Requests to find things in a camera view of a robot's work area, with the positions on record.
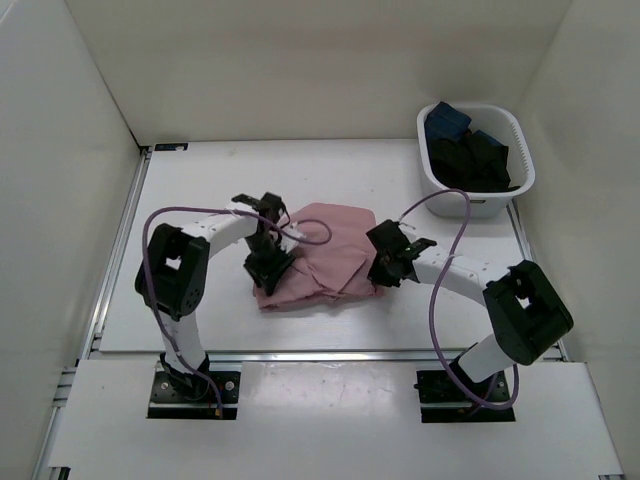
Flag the blue folded garment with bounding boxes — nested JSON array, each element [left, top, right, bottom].
[[424, 102, 502, 146]]

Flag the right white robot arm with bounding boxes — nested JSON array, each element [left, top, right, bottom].
[[366, 220, 574, 400]]

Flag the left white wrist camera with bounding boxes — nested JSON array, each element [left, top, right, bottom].
[[280, 222, 306, 253]]

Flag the black folded garment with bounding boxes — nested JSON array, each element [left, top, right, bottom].
[[427, 132, 518, 193]]

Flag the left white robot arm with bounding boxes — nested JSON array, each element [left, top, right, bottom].
[[135, 192, 294, 400]]

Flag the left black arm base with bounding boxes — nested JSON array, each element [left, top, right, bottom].
[[147, 353, 241, 421]]

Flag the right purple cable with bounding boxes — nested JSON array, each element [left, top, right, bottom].
[[397, 188, 521, 407]]

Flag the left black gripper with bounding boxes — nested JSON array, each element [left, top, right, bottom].
[[243, 233, 296, 295]]

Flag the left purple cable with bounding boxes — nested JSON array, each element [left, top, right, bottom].
[[140, 204, 332, 407]]

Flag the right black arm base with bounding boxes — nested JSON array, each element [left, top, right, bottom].
[[414, 370, 516, 424]]

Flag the small dark label sticker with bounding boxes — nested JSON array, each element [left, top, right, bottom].
[[154, 143, 189, 152]]

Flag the pink trousers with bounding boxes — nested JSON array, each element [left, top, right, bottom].
[[254, 203, 385, 311]]

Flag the purple cable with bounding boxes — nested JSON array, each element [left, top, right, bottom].
[[140, 204, 332, 407], [397, 188, 521, 407]]

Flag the white plastic laundry basket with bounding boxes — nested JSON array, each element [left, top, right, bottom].
[[417, 103, 535, 219]]

